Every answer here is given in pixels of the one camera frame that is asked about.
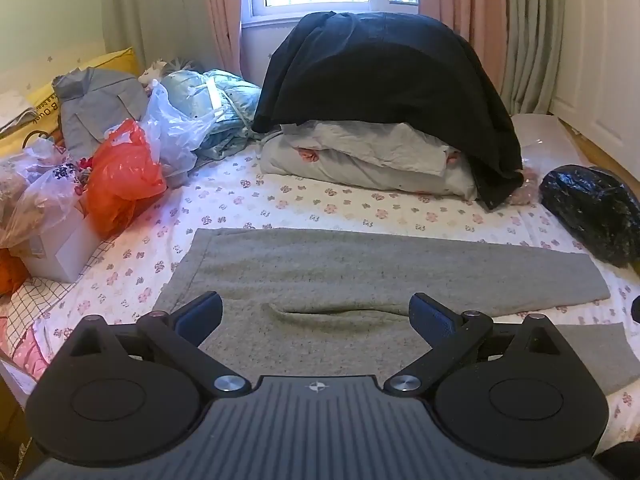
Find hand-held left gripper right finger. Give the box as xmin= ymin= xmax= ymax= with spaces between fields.
xmin=382 ymin=292 xmax=568 ymax=399

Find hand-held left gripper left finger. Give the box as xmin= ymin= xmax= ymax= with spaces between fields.
xmin=67 ymin=291 xmax=253 ymax=399

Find grey pants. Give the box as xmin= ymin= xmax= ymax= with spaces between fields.
xmin=152 ymin=227 xmax=628 ymax=397

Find floral bed sheet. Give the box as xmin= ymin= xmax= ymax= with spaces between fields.
xmin=0 ymin=142 xmax=640 ymax=461

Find white cardboard box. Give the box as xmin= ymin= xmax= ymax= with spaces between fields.
xmin=20 ymin=205 xmax=103 ymax=285

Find pink cloth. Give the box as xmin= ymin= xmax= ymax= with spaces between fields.
xmin=507 ymin=169 xmax=543 ymax=207

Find orange plastic bag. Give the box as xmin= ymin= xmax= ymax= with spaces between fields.
xmin=86 ymin=119 xmax=167 ymax=237

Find checked cloth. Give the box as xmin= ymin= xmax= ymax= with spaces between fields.
xmin=0 ymin=277 xmax=76 ymax=333

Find white folded duvet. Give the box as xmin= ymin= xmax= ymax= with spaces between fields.
xmin=260 ymin=121 xmax=480 ymax=202

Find clear plastic bag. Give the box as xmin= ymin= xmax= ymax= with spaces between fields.
xmin=137 ymin=79 xmax=217 ymax=188

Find black plastic bag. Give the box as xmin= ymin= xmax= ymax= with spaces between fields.
xmin=539 ymin=164 xmax=640 ymax=268

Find clear bag with clothes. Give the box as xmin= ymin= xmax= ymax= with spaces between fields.
xmin=0 ymin=137 xmax=93 ymax=251

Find light blue quilt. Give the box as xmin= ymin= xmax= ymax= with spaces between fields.
xmin=162 ymin=69 xmax=263 ymax=161

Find clear plastic sheet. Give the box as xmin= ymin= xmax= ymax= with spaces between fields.
xmin=509 ymin=112 xmax=593 ymax=171

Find grey jacket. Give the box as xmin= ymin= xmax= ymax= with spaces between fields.
xmin=52 ymin=66 xmax=151 ymax=161

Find plush toy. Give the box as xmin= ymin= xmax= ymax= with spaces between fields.
xmin=139 ymin=57 xmax=203 ymax=92

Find black coat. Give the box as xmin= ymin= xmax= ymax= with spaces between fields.
xmin=251 ymin=10 xmax=525 ymax=211

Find green curtain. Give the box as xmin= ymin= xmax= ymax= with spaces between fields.
xmin=500 ymin=0 xmax=568 ymax=116
xmin=100 ymin=0 xmax=221 ymax=73

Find pink curtain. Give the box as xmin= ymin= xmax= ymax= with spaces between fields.
xmin=199 ymin=0 xmax=246 ymax=78
xmin=419 ymin=0 xmax=511 ymax=93

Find white wardrobe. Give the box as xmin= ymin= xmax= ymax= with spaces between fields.
xmin=550 ymin=0 xmax=640 ymax=153

